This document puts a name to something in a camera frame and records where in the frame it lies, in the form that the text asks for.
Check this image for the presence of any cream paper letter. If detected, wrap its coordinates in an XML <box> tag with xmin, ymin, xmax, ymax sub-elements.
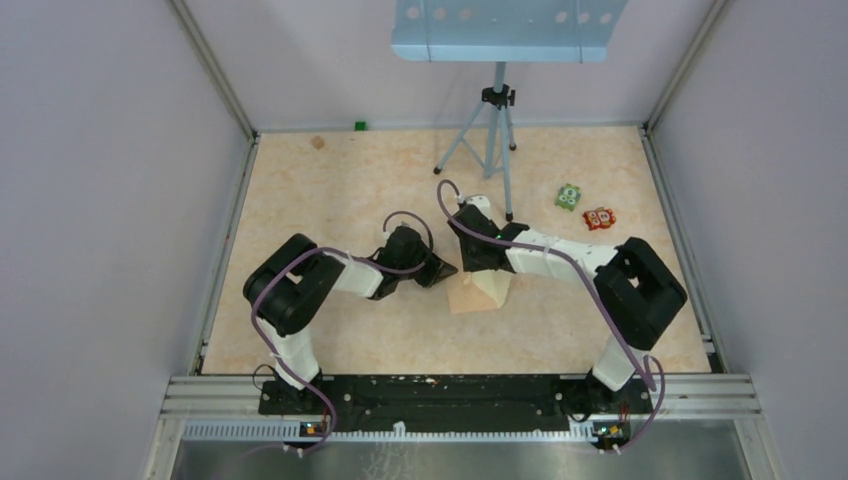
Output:
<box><xmin>471</xmin><ymin>270</ymin><xmax>512</xmax><ymax>310</ymax></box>

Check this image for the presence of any peach envelope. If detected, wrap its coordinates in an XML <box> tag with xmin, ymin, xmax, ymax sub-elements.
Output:
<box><xmin>446</xmin><ymin>272</ymin><xmax>492</xmax><ymax>315</ymax></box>

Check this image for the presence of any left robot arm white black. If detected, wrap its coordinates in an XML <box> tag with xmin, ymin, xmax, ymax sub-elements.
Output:
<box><xmin>242</xmin><ymin>225</ymin><xmax>459</xmax><ymax>415</ymax></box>

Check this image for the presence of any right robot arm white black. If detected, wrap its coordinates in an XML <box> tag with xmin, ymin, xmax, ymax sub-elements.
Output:
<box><xmin>448</xmin><ymin>202</ymin><xmax>688</xmax><ymax>412</ymax></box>

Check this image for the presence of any green toy block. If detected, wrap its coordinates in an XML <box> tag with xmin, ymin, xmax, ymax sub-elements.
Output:
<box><xmin>554</xmin><ymin>183</ymin><xmax>582</xmax><ymax>212</ymax></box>

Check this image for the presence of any red toy block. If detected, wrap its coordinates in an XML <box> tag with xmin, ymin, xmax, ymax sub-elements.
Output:
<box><xmin>582</xmin><ymin>207</ymin><xmax>617</xmax><ymax>231</ymax></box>

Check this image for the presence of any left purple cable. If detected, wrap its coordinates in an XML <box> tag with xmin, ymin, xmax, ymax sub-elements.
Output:
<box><xmin>250</xmin><ymin>210</ymin><xmax>436</xmax><ymax>458</ymax></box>

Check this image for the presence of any purple cable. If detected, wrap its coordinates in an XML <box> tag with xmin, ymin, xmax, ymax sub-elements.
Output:
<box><xmin>250</xmin><ymin>210</ymin><xmax>436</xmax><ymax>458</ymax></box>
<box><xmin>435</xmin><ymin>179</ymin><xmax>666</xmax><ymax>455</ymax></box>

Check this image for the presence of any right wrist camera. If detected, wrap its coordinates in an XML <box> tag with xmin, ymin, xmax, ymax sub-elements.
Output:
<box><xmin>458</xmin><ymin>194</ymin><xmax>493</xmax><ymax>220</ymax></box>

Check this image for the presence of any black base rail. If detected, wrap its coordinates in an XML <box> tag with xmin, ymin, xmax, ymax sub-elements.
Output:
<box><xmin>258</xmin><ymin>374</ymin><xmax>653</xmax><ymax>433</ymax></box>

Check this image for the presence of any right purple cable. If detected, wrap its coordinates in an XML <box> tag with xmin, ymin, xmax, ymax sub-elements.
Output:
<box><xmin>435</xmin><ymin>179</ymin><xmax>666</xmax><ymax>455</ymax></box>

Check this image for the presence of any white cable duct strip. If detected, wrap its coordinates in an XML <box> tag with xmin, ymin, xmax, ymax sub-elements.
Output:
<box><xmin>182</xmin><ymin>420</ymin><xmax>597</xmax><ymax>443</ymax></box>

